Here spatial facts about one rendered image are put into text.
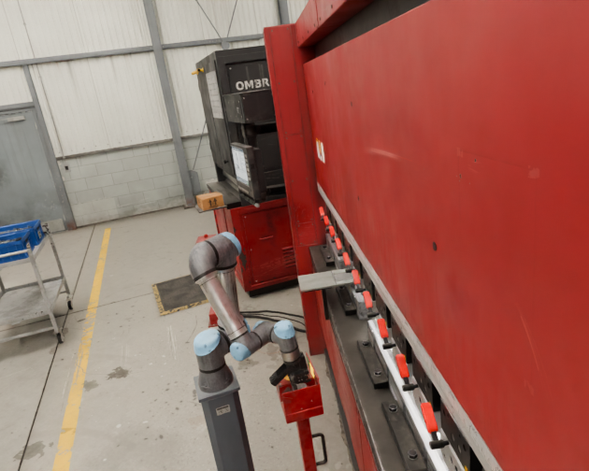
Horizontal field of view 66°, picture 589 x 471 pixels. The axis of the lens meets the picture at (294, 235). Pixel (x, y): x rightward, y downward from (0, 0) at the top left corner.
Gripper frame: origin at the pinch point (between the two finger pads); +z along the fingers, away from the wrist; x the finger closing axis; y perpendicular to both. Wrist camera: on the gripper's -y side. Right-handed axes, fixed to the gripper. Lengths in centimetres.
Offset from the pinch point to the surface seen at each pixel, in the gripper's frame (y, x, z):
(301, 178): 49, 135, -59
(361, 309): 41, 24, -16
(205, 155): -2, 734, -15
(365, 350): 31.3, -4.4, -14.8
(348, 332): 31.1, 16.8, -11.8
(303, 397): 2.3, -4.8, -3.3
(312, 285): 25, 46, -25
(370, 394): 24.1, -26.7, -12.4
